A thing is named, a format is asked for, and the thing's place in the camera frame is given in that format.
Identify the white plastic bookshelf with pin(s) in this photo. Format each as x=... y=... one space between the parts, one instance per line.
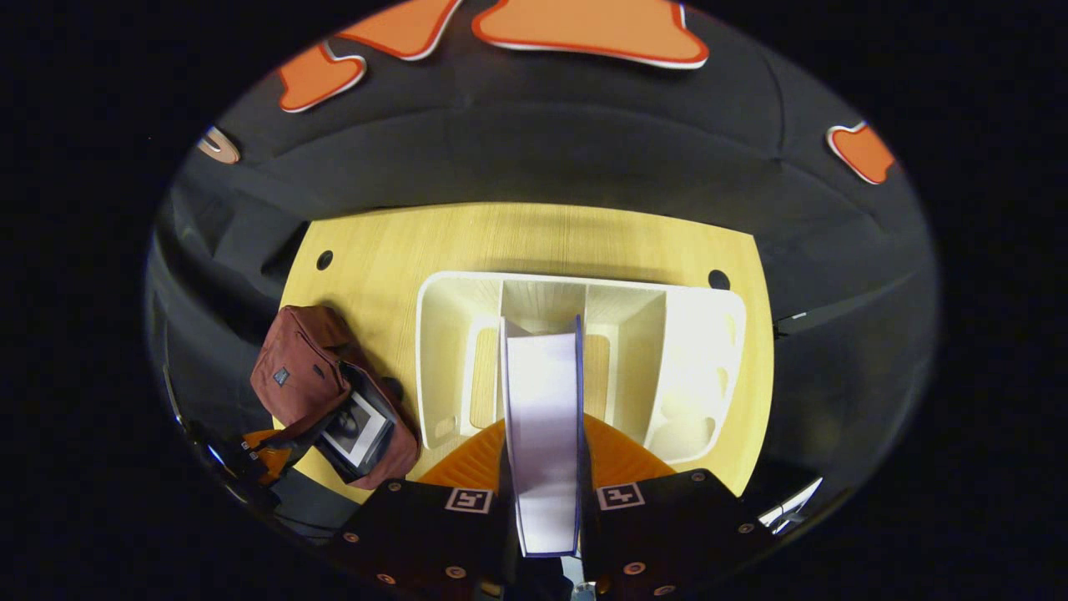
x=634 y=351

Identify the white-spine portrait cover book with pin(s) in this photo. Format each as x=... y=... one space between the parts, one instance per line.
x=355 y=426

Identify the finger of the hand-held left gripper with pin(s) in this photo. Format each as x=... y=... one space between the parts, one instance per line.
x=259 y=440
x=277 y=463

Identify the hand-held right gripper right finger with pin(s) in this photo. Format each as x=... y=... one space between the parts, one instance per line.
x=667 y=534

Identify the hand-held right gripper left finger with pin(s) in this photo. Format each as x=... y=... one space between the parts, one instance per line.
x=417 y=534

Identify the blue-spine book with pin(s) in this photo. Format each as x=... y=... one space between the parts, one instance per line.
x=542 y=434

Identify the maroon schoolbag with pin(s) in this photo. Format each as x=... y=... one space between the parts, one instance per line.
x=300 y=367

